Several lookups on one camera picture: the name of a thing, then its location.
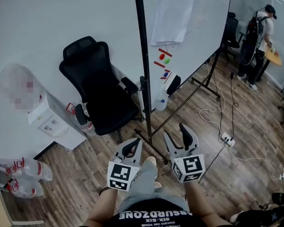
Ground water bottle on dispenser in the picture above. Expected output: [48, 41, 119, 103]
[0, 63, 42, 111]

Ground person's right forearm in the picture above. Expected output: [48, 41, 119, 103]
[183, 180, 230, 227]

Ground black mesh office chair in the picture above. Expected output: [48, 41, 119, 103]
[59, 35, 144, 143]

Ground clear water jug red label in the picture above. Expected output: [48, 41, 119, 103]
[6, 177, 45, 199]
[65, 102, 96, 134]
[0, 157, 53, 182]

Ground white water dispenser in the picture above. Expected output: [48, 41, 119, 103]
[27, 92, 88, 151]

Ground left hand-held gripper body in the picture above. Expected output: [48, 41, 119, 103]
[107, 155, 143, 192]

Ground white cable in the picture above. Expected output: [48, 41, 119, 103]
[198, 61, 229, 142]
[228, 145, 284, 182]

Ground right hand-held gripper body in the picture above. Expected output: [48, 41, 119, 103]
[169, 148, 206, 183]

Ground person's black printed shirt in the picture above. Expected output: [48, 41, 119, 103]
[107, 198, 205, 227]

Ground white paper sheets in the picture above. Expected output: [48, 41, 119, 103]
[150, 0, 195, 47]

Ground black cable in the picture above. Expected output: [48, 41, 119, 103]
[229, 71, 239, 140]
[198, 142, 228, 182]

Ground person's left forearm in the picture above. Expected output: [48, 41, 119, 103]
[81, 186, 124, 227]

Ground black bag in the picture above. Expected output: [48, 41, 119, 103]
[236, 191, 284, 227]

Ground person's beige shoe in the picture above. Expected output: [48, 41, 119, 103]
[141, 156, 157, 169]

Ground white power strip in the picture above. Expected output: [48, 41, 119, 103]
[221, 132, 236, 147]

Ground black whiteboard eraser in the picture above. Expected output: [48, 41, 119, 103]
[166, 74, 182, 96]

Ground clear water jug blue cap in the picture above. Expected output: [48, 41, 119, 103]
[154, 89, 169, 112]

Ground round wooden table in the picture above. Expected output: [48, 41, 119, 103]
[255, 42, 283, 82]

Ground white whiteboard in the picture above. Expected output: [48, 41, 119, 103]
[141, 0, 232, 113]

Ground black whiteboard stand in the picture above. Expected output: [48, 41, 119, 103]
[133, 0, 222, 164]

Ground person's grey trousers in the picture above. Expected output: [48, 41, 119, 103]
[118, 159, 190, 214]

